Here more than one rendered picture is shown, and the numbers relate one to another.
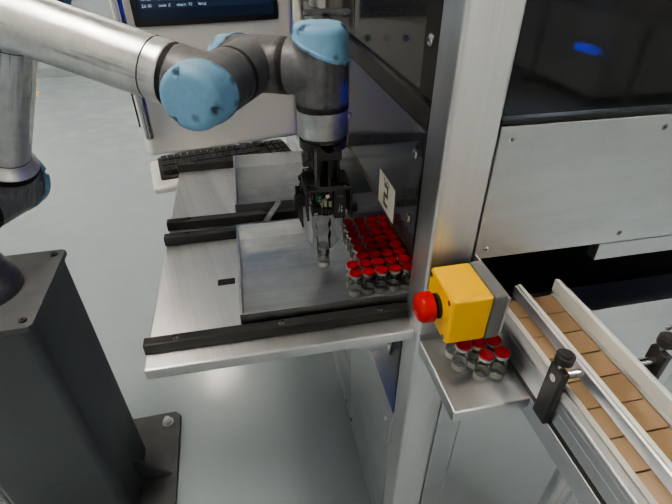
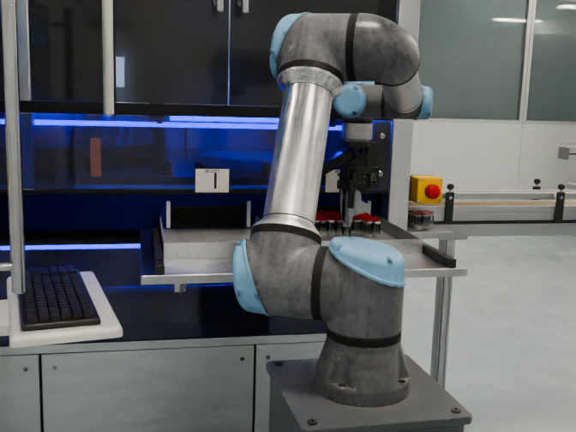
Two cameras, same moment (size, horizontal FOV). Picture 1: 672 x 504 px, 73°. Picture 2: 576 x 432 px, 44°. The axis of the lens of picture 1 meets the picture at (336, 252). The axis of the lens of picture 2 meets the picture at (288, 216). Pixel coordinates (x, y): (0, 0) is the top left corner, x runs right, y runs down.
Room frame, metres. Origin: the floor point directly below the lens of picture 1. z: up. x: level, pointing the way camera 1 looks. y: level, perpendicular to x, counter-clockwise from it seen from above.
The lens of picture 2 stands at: (0.83, 1.77, 1.24)
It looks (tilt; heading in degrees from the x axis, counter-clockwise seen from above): 10 degrees down; 270
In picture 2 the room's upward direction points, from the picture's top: 2 degrees clockwise
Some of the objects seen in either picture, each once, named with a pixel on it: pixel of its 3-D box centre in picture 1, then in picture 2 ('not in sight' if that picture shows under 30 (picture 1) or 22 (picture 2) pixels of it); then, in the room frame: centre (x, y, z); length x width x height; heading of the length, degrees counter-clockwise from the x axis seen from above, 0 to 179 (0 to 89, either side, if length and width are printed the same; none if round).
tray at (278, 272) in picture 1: (334, 260); (349, 233); (0.66, 0.00, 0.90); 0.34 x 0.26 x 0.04; 102
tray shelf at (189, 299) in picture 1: (286, 228); (288, 250); (0.81, 0.11, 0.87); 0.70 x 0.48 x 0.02; 12
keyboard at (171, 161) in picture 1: (226, 156); (53, 292); (1.30, 0.33, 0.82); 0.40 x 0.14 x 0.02; 112
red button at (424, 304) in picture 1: (429, 306); (431, 191); (0.43, -0.12, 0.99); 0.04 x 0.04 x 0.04; 12
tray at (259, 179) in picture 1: (306, 178); (215, 235); (0.99, 0.07, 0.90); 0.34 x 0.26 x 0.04; 102
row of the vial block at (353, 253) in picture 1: (357, 254); (344, 227); (0.67, -0.04, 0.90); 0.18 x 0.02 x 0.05; 12
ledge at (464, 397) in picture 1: (480, 370); (422, 230); (0.43, -0.21, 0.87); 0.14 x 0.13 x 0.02; 102
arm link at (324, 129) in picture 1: (324, 123); (357, 132); (0.65, 0.02, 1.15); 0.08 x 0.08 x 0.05
